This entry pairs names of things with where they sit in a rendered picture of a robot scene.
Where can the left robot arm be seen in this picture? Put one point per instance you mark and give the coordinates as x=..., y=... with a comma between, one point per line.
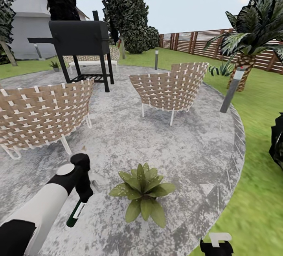
x=25, y=231

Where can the pot plant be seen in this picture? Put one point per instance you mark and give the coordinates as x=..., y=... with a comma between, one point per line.
x=55, y=67
x=143, y=187

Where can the charcoal grill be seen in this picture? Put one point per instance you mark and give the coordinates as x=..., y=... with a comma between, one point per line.
x=80, y=38

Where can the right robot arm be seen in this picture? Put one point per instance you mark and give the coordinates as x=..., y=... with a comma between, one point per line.
x=216, y=248

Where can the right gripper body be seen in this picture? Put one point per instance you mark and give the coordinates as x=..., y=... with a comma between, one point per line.
x=223, y=249

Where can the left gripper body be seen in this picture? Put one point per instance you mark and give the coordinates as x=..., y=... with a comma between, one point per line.
x=84, y=189

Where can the insectifuge atomizer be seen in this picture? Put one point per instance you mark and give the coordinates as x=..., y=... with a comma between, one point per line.
x=75, y=213

